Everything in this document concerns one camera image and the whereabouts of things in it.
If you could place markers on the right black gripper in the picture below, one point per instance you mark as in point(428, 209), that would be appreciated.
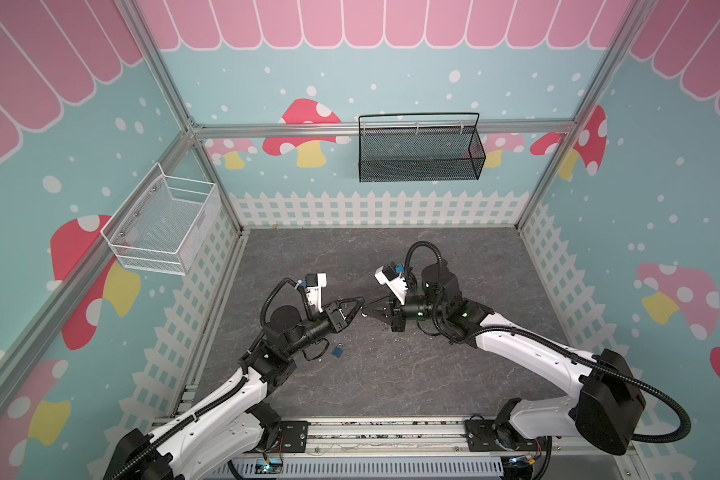
point(396, 313)

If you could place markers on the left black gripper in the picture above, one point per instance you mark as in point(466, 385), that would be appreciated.
point(336, 317)

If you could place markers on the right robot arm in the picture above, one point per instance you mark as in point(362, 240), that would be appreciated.
point(602, 402)

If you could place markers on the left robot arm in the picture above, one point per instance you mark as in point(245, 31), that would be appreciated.
point(235, 417)

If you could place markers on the small blue padlock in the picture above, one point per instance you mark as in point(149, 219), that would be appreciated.
point(338, 351)

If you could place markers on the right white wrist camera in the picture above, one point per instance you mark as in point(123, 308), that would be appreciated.
point(392, 276)

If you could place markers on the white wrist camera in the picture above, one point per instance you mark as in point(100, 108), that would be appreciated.
point(311, 287)
point(392, 276)

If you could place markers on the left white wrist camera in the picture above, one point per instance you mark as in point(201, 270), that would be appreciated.
point(311, 287)

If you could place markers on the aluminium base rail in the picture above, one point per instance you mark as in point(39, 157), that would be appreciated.
point(321, 437)

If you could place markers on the black mesh wall basket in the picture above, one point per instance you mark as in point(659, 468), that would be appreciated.
point(417, 147)

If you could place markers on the white vented cable duct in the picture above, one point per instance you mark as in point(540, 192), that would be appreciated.
point(371, 468)

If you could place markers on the white mesh wall basket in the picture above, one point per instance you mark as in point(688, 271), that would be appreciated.
point(161, 227)

